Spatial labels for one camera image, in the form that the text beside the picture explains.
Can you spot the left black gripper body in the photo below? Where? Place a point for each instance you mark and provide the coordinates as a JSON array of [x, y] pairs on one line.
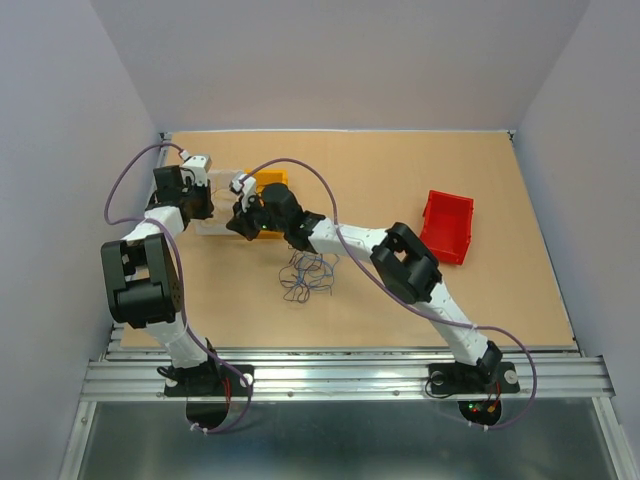
[[200, 201]]

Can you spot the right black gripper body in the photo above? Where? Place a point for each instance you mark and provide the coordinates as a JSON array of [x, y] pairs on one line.
[[260, 213]]

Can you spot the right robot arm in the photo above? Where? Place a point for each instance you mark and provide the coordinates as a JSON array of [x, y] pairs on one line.
[[403, 265]]

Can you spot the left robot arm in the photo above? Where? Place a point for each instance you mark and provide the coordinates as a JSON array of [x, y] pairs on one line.
[[193, 372]]

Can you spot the white plastic bin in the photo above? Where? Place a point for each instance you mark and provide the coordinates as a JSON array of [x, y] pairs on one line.
[[223, 201]]

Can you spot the yellow plastic bin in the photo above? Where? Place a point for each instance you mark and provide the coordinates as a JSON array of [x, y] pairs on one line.
[[272, 177]]

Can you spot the red plastic bin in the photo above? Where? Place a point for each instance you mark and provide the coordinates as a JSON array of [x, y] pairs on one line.
[[447, 226]]

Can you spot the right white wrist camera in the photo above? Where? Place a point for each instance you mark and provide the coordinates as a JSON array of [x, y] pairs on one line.
[[243, 186]]

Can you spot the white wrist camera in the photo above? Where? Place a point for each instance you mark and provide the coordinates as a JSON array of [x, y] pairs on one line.
[[197, 167], [243, 186]]

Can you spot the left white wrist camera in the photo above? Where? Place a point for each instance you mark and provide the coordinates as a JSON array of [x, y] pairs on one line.
[[197, 167]]

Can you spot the aluminium front rail frame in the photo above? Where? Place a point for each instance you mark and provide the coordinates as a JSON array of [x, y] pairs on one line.
[[380, 374]]

